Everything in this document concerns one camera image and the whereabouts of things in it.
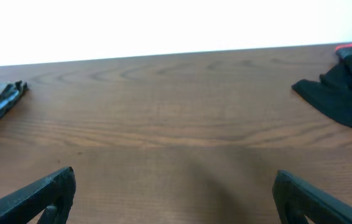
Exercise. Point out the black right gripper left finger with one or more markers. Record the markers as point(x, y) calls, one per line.
point(51, 197)

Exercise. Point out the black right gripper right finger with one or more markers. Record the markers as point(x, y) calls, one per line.
point(297, 201)

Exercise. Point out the black garment with red trim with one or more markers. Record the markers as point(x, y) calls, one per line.
point(332, 94)

